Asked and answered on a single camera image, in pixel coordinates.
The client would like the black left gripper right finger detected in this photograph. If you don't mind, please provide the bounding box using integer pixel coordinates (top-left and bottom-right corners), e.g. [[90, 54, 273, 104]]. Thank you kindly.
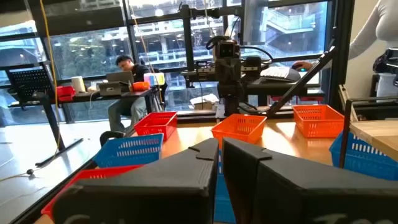
[[221, 137, 398, 224]]

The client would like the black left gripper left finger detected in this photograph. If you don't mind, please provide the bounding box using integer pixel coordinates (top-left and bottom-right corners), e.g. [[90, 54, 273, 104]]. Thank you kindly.
[[52, 138, 220, 224]]

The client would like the blue plastic basket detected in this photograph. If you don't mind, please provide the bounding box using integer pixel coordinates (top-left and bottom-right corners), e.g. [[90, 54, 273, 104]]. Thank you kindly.
[[213, 149, 237, 224], [328, 130, 398, 182], [92, 133, 165, 169]]

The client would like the red plastic basket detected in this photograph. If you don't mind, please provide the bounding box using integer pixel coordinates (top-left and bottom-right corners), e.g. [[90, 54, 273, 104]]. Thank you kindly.
[[40, 164, 146, 222], [133, 111, 178, 141]]

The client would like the orange plastic basket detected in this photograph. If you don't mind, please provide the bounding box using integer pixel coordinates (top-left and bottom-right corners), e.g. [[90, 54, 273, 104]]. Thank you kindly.
[[292, 104, 345, 139], [210, 113, 267, 149]]

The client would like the wooden shelf board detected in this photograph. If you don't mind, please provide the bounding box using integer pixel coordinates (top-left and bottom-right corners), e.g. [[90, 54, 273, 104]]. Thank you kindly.
[[349, 119, 398, 162]]

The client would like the cardboard box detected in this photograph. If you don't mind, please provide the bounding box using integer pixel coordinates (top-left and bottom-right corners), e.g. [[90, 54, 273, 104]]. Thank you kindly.
[[190, 93, 220, 110]]

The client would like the computer keyboard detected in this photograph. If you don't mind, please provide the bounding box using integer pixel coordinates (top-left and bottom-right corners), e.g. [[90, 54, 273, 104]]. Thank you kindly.
[[260, 66, 292, 79]]

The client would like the black computer desk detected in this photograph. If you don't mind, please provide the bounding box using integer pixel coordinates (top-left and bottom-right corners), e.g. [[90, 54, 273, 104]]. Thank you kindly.
[[245, 67, 326, 106]]

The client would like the person's hand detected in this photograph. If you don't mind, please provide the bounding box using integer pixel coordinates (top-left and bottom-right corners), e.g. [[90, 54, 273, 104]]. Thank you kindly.
[[292, 60, 313, 72]]

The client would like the colourful box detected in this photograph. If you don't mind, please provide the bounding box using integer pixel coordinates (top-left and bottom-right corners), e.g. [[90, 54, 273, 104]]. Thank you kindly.
[[143, 72, 165, 86]]

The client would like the orange object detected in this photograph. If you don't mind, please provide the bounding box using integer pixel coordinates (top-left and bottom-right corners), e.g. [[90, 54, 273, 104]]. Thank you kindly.
[[130, 81, 150, 92]]

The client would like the person seated at laptop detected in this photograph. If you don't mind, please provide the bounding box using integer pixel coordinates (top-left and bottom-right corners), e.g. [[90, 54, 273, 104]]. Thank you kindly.
[[107, 55, 153, 133]]

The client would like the grey laptop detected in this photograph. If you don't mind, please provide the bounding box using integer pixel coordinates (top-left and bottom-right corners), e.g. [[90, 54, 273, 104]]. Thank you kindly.
[[105, 70, 135, 85]]

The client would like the grey device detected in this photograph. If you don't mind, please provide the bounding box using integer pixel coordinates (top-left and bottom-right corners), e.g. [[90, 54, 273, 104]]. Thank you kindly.
[[98, 81, 123, 96]]

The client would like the black office desk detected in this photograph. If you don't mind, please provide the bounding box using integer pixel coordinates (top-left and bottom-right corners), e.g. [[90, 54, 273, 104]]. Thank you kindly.
[[7, 86, 162, 125]]

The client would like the white paper roll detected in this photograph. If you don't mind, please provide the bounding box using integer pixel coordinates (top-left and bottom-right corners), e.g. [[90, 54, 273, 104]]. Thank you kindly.
[[71, 75, 86, 93]]

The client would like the red box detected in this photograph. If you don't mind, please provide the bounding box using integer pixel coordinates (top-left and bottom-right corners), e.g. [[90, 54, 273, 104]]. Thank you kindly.
[[55, 85, 76, 103]]

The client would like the person standing at desk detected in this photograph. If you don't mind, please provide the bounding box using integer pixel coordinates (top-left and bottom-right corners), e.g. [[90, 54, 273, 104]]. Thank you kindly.
[[292, 0, 398, 72]]

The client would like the dark patterned bag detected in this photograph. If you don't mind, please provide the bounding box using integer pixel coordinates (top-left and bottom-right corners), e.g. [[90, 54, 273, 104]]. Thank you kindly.
[[372, 47, 398, 75]]

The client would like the black perforated stand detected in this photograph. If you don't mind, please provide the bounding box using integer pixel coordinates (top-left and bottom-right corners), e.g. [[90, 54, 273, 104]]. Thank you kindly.
[[4, 62, 85, 169]]

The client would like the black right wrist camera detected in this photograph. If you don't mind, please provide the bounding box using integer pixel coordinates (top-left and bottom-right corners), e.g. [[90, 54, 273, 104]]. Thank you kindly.
[[217, 40, 238, 59]]

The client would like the black window frame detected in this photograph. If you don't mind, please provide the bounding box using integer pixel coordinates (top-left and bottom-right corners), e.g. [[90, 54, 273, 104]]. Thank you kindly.
[[0, 0, 355, 110]]

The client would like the yellow hanging cable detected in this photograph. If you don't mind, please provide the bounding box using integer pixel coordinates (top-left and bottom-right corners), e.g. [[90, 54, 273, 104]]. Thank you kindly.
[[39, 0, 62, 150]]

